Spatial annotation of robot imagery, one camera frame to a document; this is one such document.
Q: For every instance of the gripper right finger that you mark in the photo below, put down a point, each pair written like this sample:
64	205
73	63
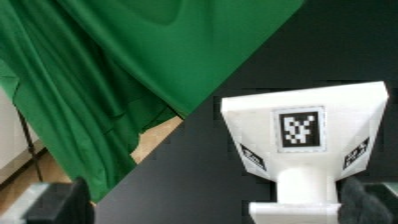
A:
368	203

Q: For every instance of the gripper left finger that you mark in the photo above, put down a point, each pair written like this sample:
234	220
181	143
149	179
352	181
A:
62	206

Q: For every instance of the white lamp base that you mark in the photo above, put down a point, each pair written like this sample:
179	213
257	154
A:
304	133

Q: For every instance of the green curtain backdrop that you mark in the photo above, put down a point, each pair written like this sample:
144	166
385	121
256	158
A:
110	65

